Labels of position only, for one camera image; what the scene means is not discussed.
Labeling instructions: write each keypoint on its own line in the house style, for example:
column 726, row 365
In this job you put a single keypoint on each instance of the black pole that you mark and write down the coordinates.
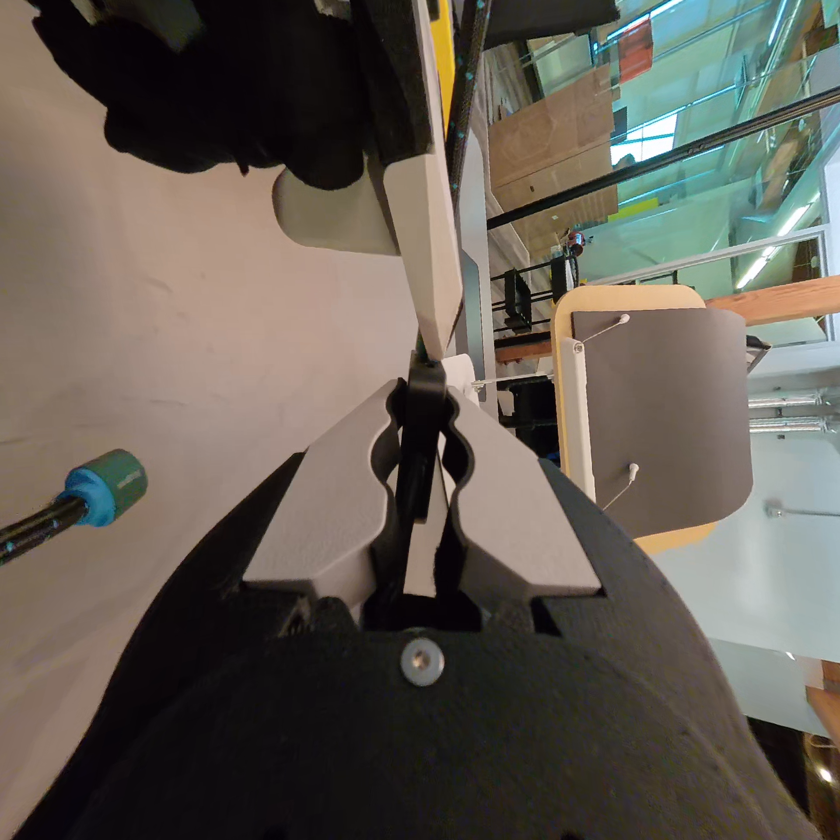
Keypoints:
column 656, row 164

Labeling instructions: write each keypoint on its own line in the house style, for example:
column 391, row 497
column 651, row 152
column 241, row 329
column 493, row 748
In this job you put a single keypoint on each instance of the yellow plastic bin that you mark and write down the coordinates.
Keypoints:
column 445, row 59

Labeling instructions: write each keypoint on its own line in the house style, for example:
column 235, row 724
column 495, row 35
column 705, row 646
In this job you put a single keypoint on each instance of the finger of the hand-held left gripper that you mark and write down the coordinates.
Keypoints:
column 426, row 262

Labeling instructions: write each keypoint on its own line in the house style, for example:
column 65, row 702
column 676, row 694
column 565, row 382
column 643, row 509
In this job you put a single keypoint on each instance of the metal pipes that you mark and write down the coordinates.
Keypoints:
column 787, row 410

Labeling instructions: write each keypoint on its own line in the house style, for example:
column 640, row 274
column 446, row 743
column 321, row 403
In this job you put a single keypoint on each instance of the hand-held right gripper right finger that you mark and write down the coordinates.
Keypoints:
column 525, row 525

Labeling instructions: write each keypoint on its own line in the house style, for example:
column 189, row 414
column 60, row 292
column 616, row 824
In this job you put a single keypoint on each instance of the brown cardboard sheet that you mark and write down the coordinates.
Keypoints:
column 558, row 151

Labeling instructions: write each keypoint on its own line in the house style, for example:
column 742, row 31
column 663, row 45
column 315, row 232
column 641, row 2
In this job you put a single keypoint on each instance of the orange poster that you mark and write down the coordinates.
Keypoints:
column 635, row 43

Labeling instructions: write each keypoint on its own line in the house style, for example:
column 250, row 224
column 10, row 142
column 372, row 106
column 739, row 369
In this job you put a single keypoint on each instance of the wood-rimmed dark panel board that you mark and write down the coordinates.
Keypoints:
column 663, row 426

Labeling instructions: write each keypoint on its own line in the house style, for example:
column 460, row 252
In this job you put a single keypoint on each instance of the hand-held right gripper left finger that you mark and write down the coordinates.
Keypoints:
column 315, row 525

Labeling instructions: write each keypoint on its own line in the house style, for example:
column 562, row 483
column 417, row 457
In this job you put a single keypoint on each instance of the black metal rack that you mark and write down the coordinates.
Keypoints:
column 525, row 302

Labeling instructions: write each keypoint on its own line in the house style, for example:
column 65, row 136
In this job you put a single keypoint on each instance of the person's left hand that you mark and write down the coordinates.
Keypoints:
column 197, row 98

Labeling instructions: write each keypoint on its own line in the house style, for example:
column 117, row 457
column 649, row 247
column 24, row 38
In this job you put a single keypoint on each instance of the light wooden beam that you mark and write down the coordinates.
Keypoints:
column 774, row 298

